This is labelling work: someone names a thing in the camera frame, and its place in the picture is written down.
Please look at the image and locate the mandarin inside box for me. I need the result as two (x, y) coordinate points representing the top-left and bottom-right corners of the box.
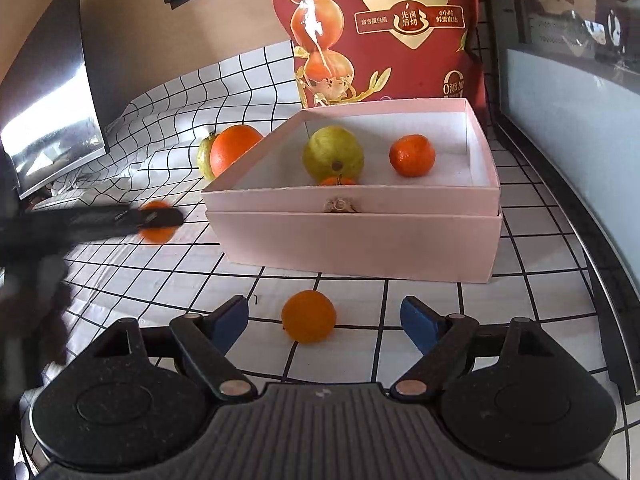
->
(388, 134), (436, 178)

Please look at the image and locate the pink gift box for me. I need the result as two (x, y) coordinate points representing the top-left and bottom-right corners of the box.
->
(202, 98), (502, 283)

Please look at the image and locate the white black-grid tablecloth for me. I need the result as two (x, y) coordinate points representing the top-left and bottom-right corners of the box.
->
(29, 44), (617, 479)

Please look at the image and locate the yellow-green guava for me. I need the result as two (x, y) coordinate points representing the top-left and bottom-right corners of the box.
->
(303, 126), (364, 183)

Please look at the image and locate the small mandarin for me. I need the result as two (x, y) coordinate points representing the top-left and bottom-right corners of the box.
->
(320, 176), (357, 186)

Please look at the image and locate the mandarin orange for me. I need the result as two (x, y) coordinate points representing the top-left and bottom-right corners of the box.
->
(140, 200), (178, 245)
(281, 290), (336, 344)

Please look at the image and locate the red snack bag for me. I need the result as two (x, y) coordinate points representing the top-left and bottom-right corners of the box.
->
(272, 0), (486, 113)

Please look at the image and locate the large orange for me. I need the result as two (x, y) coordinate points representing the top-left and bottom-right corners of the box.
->
(209, 125), (262, 178)

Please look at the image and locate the mandarin orange front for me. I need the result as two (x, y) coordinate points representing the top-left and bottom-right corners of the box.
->
(281, 290), (336, 344)

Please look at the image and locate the dark monitor screen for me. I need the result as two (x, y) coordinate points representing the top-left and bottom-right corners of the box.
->
(1, 0), (106, 198)

